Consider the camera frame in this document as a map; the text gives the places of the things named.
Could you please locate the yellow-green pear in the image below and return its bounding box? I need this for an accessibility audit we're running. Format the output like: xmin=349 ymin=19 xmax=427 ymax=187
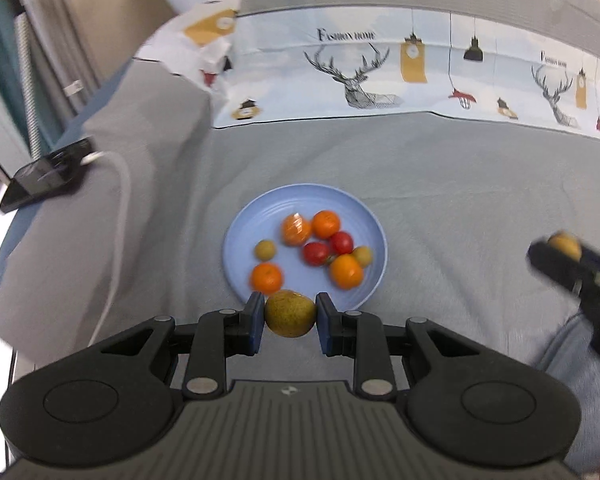
xmin=264 ymin=290 xmax=317 ymax=339

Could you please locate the red tomato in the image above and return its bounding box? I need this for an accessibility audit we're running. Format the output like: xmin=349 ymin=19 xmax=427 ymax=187
xmin=328 ymin=230 xmax=355 ymax=256
xmin=302 ymin=241 xmax=331 ymax=267

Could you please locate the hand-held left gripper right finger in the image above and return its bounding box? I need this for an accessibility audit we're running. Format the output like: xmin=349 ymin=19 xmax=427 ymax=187
xmin=315 ymin=292 xmax=487 ymax=401

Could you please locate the grey ribbed hose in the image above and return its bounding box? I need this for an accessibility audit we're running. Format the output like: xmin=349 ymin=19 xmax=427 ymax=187
xmin=13 ymin=14 xmax=45 ymax=162

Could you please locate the deer print cloth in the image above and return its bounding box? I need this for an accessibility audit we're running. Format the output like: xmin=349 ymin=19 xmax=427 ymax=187
xmin=132 ymin=0 xmax=600 ymax=147

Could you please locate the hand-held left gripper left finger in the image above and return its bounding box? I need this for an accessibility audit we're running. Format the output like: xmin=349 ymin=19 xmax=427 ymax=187
xmin=97 ymin=290 xmax=266 ymax=401

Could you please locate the blue plate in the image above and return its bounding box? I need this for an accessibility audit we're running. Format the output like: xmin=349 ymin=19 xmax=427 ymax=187
xmin=222 ymin=183 xmax=388 ymax=313

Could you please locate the white charging cable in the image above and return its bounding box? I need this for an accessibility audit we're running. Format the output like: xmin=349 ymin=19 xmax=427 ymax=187
xmin=80 ymin=151 xmax=133 ymax=346

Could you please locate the plastic-wrapped orange mandarin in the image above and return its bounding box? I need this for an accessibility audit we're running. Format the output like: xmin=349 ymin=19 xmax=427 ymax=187
xmin=281 ymin=213 xmax=313 ymax=247

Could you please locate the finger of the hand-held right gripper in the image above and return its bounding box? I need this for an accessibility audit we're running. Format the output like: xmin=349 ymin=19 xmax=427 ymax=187
xmin=526 ymin=240 xmax=590 ymax=297
xmin=577 ymin=244 xmax=600 ymax=276

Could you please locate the black smartphone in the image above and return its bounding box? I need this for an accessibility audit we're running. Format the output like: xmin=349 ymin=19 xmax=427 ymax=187
xmin=0 ymin=139 xmax=95 ymax=214

